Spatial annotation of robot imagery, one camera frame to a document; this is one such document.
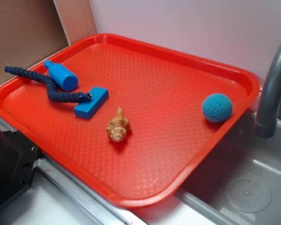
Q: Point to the brown cardboard panel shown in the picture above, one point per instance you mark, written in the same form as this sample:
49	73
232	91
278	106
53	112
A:
32	30

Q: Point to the grey toy faucet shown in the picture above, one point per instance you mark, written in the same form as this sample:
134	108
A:
269	108

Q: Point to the blue rectangular block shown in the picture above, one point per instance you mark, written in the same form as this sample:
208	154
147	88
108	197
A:
87	109

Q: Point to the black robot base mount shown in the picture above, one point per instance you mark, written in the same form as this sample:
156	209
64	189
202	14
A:
18	159

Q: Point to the red plastic tray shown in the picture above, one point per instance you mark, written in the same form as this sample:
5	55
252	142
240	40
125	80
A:
160	91

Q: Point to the grey plastic sink basin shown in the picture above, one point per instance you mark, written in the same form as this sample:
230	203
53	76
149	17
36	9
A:
238	183

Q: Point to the brown spiral seashell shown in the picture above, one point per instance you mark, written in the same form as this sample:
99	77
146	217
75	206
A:
118	127

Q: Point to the blue plastic toy bottle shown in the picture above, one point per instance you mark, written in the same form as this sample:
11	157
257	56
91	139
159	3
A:
66	79

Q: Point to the blue foam ball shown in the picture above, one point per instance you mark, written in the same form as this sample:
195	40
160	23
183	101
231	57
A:
217	108

